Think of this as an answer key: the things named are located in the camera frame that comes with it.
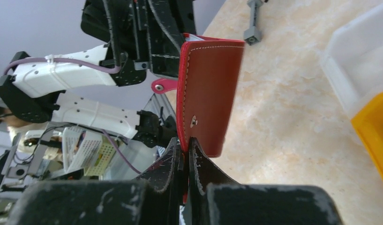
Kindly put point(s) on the white plastic bin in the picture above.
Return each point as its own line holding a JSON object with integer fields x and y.
{"x": 353, "y": 61}

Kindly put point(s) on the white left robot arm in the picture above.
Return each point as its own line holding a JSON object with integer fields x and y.
{"x": 48, "y": 89}

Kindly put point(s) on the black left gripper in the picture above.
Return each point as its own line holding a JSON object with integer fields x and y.
{"x": 141, "y": 35}

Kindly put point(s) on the red card holder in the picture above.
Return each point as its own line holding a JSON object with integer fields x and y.
{"x": 208, "y": 73}

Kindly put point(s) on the yellow plastic double bin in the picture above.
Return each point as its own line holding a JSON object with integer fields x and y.
{"x": 368, "y": 124}

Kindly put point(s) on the white perforated basket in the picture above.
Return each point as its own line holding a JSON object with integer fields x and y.
{"x": 87, "y": 150}

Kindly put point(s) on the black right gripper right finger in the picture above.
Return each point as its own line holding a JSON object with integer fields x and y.
{"x": 217, "y": 199}

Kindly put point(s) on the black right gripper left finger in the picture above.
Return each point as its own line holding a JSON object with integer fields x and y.
{"x": 152, "y": 198}

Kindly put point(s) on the grey toy block bar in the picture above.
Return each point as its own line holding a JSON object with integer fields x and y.
{"x": 253, "y": 34}

